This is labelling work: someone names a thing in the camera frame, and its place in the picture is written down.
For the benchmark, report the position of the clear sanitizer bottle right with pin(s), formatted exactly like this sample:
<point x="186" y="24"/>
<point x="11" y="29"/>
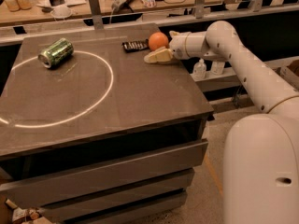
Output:
<point x="217" y="68"/>

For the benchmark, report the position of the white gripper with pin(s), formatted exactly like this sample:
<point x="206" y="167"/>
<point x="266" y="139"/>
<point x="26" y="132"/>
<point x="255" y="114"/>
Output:
<point x="177" y="45"/>

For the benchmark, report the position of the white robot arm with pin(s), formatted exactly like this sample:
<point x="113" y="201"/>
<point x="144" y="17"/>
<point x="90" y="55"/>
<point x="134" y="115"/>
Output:
<point x="261" y="151"/>

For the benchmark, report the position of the white face mask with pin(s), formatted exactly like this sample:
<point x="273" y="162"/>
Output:
<point x="61" y="12"/>

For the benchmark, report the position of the clear sanitizer bottle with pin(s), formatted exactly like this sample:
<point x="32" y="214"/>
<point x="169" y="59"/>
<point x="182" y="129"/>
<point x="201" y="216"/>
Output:
<point x="217" y="68"/>
<point x="199" y="69"/>

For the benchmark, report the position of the clear sanitizer bottle left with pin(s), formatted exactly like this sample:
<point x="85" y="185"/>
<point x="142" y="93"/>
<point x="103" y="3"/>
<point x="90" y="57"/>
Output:
<point x="199" y="69"/>

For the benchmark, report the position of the green soda can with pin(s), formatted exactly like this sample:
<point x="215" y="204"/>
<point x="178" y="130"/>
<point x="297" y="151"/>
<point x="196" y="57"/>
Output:
<point x="55" y="53"/>

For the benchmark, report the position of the orange fruit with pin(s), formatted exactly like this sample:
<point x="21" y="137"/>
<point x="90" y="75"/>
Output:
<point x="157" y="40"/>

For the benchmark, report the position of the metal post left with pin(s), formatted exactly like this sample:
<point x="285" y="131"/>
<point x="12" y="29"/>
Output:
<point x="96" y="14"/>

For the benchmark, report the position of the metal post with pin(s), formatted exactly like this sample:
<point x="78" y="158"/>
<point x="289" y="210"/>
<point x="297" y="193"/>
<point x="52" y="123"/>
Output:
<point x="199" y="6"/>
<point x="96" y="14"/>

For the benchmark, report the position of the metal post right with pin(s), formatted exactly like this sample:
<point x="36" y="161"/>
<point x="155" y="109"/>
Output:
<point x="199" y="6"/>

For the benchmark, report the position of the black rxbar chocolate bar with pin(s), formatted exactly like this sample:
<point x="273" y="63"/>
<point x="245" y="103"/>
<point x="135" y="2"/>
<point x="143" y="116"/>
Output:
<point x="134" y="46"/>

